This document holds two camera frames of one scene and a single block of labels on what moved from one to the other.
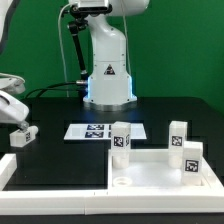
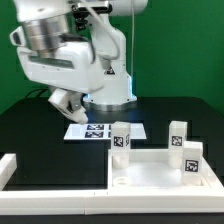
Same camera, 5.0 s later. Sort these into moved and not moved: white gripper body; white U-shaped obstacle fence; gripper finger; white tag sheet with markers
Moved: gripper finger; white gripper body
Not moved: white tag sheet with markers; white U-shaped obstacle fence
